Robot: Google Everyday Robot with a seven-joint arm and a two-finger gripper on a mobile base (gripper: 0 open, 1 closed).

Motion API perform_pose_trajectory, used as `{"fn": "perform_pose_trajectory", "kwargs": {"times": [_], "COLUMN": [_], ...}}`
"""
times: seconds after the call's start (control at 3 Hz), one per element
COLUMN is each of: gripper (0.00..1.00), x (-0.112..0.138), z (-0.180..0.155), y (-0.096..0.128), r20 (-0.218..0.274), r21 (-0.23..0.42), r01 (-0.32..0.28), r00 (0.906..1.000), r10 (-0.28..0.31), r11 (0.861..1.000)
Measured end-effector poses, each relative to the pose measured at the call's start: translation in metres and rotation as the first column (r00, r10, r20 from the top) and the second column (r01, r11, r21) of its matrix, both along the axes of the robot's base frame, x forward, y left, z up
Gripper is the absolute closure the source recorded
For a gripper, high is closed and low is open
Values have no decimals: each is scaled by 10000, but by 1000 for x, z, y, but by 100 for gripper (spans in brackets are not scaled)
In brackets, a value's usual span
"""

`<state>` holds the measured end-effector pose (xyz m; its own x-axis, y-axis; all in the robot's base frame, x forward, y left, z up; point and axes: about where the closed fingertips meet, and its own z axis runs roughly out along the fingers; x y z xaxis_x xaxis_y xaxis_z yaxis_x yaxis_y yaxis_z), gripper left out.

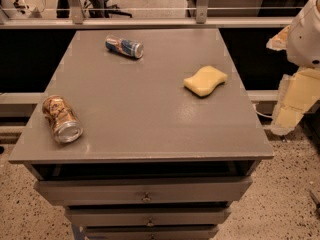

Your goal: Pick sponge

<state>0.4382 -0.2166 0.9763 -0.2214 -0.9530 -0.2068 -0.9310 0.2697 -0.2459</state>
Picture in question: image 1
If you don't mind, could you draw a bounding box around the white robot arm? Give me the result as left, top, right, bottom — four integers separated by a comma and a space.
266, 0, 320, 135

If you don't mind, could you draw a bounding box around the yellow wavy sponge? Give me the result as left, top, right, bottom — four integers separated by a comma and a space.
183, 66, 228, 97

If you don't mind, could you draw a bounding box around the grey drawer cabinet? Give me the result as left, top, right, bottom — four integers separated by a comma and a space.
8, 28, 275, 240

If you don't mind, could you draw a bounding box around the blue silver drink can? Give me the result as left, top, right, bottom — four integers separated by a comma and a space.
105, 35, 144, 59

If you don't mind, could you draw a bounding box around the top grey drawer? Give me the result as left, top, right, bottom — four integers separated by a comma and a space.
34, 176, 252, 206

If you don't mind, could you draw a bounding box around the grey drawer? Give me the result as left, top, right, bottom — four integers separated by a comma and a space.
65, 207, 231, 227
85, 225, 219, 240
34, 176, 252, 206

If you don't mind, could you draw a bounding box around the middle grey drawer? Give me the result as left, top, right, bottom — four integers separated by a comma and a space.
65, 207, 231, 227

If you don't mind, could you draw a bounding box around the bottom grey drawer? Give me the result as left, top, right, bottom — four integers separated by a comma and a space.
85, 225, 219, 240

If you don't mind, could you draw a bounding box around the gold brown drink can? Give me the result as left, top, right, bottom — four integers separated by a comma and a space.
42, 95, 83, 143

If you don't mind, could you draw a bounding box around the metal railing frame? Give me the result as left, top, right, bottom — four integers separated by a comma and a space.
0, 0, 320, 30

